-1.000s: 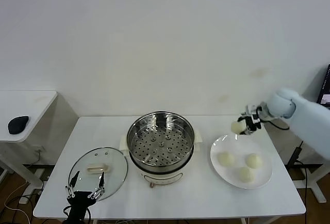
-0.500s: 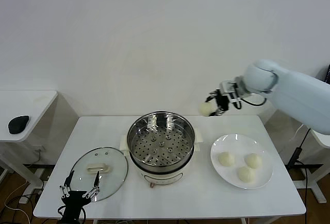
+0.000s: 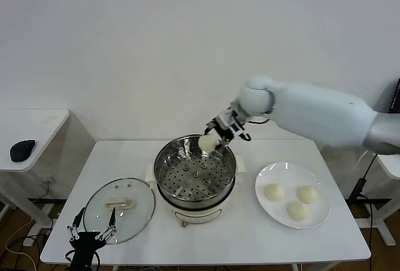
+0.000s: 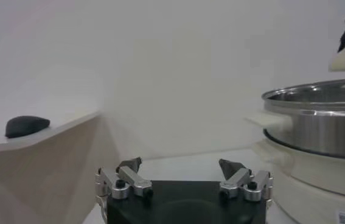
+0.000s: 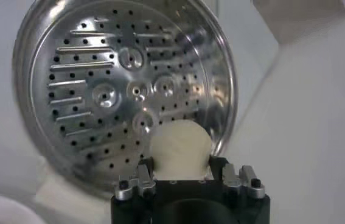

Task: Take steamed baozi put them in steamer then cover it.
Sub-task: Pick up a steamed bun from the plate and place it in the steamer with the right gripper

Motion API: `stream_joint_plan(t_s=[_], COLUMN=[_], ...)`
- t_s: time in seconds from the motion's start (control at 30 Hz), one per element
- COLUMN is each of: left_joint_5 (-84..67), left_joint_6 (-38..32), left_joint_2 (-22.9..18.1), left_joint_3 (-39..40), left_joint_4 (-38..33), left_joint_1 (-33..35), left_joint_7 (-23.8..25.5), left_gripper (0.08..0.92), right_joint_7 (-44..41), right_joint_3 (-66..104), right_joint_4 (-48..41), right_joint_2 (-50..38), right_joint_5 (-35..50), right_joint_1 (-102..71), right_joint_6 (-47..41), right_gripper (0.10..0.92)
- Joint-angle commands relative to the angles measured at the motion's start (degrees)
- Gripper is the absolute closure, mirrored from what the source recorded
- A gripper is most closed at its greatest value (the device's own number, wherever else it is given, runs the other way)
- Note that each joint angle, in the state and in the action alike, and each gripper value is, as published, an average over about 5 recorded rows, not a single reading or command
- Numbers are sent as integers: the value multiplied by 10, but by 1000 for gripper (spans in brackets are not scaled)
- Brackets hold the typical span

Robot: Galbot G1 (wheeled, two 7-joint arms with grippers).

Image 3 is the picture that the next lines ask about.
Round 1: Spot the thin white floor cable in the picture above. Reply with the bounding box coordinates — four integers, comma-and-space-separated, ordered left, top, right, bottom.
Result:
4, 216, 37, 264

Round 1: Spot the stainless steel steamer basket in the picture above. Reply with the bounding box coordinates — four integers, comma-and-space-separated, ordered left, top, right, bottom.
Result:
154, 134, 238, 202

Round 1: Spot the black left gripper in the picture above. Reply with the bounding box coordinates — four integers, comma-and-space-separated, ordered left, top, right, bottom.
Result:
67, 207, 118, 271

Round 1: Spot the black computer mouse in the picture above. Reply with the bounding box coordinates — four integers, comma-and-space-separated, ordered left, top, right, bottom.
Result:
10, 139, 37, 162

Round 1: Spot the round glass pot lid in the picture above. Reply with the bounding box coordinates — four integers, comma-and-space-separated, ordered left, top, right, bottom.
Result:
82, 177, 156, 244

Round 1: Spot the white steamed baozi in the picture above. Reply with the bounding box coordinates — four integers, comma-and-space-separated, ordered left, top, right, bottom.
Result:
264, 183, 286, 202
286, 201, 309, 222
199, 133, 221, 152
296, 185, 319, 205

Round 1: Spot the white round plate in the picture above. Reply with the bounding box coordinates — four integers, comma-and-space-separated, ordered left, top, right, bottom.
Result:
254, 162, 332, 230

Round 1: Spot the dark open laptop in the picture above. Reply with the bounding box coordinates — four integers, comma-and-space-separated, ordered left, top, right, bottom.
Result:
389, 79, 400, 114

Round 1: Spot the black laptop power cable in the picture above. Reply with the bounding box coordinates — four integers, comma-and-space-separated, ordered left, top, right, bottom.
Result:
348, 154, 379, 271

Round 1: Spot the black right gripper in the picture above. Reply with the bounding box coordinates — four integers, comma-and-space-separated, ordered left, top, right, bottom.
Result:
204, 108, 243, 153

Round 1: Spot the white side table with mouse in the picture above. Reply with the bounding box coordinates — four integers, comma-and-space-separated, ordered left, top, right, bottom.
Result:
0, 109, 96, 231

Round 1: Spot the black floor cable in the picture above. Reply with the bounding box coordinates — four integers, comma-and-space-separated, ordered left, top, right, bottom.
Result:
0, 233, 53, 271

